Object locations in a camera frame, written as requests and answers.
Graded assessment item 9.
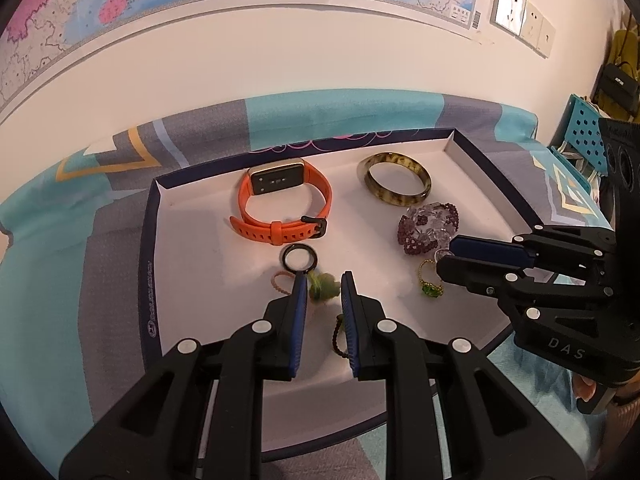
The gold ring with green gem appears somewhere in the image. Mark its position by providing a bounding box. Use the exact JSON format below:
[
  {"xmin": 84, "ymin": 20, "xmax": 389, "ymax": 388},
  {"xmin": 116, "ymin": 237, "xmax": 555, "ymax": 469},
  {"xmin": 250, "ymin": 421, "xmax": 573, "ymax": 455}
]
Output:
[{"xmin": 417, "ymin": 259, "xmax": 446, "ymax": 301}]

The brown beaded ring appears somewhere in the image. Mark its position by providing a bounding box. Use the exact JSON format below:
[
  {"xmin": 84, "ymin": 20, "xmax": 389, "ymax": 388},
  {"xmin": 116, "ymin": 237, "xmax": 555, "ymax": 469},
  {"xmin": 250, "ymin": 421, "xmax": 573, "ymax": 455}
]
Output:
[{"xmin": 329, "ymin": 312, "xmax": 353, "ymax": 361}]

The green jade pendant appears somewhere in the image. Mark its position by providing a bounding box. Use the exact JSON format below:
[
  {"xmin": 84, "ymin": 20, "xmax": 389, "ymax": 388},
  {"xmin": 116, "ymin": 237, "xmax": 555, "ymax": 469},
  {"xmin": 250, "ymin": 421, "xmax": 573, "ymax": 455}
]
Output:
[{"xmin": 306, "ymin": 272, "xmax": 343, "ymax": 303}]

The purple beaded bracelet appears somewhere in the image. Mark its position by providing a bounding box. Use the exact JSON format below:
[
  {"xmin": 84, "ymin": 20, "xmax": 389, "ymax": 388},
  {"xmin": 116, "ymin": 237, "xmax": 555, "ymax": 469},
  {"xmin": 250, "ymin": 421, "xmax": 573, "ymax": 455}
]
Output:
[{"xmin": 397, "ymin": 202, "xmax": 460, "ymax": 257}]

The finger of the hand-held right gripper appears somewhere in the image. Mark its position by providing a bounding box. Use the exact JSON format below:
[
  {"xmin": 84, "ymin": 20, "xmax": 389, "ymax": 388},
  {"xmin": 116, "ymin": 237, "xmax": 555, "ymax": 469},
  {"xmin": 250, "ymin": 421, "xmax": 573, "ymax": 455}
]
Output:
[
  {"xmin": 450, "ymin": 225, "xmax": 618, "ymax": 286},
  {"xmin": 435, "ymin": 256, "xmax": 613, "ymax": 321}
]

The blue perforated crate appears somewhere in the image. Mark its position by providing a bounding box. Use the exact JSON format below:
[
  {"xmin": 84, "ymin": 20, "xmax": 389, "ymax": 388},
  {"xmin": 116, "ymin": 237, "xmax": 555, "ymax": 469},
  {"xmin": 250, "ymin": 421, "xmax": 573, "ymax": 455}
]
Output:
[{"xmin": 550, "ymin": 95, "xmax": 613, "ymax": 176}]

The beige wall socket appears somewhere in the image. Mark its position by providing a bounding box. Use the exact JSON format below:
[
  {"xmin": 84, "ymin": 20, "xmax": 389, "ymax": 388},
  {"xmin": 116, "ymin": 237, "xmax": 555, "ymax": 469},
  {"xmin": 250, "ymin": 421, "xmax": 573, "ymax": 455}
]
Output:
[
  {"xmin": 520, "ymin": 0, "xmax": 543, "ymax": 43},
  {"xmin": 537, "ymin": 17, "xmax": 557, "ymax": 58}
]

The clear crystal bracelet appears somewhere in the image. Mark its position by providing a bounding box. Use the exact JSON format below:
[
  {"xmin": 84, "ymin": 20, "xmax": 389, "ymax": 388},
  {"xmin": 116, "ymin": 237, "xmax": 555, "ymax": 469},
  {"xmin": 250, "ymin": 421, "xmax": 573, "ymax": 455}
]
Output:
[{"xmin": 406, "ymin": 204, "xmax": 453, "ymax": 256}]

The black bag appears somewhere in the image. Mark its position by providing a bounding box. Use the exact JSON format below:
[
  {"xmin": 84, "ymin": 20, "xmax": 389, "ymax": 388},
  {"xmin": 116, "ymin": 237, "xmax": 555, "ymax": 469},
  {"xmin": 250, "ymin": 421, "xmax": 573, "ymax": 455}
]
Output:
[{"xmin": 597, "ymin": 62, "xmax": 640, "ymax": 111}]

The yellow bag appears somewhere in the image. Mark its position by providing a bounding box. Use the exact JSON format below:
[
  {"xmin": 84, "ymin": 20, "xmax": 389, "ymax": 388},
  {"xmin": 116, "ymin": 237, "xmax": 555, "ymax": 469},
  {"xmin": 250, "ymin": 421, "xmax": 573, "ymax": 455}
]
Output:
[{"xmin": 607, "ymin": 30, "xmax": 640, "ymax": 116}]

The orange smart band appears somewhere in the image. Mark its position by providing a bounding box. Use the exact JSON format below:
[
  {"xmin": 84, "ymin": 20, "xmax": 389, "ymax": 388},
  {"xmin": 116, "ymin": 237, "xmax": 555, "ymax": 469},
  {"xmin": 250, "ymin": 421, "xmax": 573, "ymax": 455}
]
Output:
[{"xmin": 230, "ymin": 157, "xmax": 334, "ymax": 246}]

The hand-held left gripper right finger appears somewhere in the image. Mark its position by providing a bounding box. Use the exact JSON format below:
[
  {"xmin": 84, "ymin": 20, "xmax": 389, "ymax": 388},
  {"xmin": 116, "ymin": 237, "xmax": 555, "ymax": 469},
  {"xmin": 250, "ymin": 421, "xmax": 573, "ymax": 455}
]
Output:
[{"xmin": 341, "ymin": 271, "xmax": 586, "ymax": 480}]

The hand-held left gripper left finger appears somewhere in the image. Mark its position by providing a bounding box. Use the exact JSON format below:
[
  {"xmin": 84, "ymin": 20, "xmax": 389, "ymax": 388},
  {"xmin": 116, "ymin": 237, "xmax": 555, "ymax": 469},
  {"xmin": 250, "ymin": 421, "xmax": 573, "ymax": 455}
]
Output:
[{"xmin": 59, "ymin": 275, "xmax": 308, "ymax": 480}]

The person's right hand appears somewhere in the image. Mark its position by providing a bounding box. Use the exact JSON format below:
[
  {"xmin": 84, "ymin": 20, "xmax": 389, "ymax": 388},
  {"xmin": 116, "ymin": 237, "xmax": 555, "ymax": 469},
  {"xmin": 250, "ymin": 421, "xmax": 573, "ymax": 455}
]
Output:
[{"xmin": 572, "ymin": 372, "xmax": 598, "ymax": 398}]

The silver wall socket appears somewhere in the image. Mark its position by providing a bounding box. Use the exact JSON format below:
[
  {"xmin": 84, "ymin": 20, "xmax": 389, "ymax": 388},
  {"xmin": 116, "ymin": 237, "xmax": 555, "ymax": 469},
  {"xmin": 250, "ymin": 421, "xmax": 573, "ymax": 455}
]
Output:
[{"xmin": 490, "ymin": 0, "xmax": 528, "ymax": 36}]

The black ring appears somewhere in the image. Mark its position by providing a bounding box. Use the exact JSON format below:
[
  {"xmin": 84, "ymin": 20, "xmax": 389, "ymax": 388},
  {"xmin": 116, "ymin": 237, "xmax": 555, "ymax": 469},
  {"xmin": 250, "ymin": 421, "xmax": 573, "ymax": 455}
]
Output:
[{"xmin": 282, "ymin": 244, "xmax": 317, "ymax": 275}]

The pink beaded ring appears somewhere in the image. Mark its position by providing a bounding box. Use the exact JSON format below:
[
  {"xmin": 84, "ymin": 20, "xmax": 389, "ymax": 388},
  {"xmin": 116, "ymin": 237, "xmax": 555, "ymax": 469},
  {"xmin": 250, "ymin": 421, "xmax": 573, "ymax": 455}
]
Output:
[{"xmin": 271, "ymin": 270, "xmax": 301, "ymax": 297}]

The tortoiseshell bangle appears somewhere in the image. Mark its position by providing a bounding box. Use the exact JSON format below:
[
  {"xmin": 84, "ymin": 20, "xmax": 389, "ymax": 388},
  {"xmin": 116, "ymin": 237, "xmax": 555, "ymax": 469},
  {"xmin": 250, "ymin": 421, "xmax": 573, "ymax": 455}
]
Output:
[{"xmin": 357, "ymin": 152, "xmax": 432, "ymax": 208}]

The white tray with navy rim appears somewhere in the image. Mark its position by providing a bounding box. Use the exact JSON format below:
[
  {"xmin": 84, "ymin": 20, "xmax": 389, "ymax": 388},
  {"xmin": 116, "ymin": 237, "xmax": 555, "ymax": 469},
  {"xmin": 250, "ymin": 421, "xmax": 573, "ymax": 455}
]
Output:
[{"xmin": 137, "ymin": 127, "xmax": 546, "ymax": 463}]

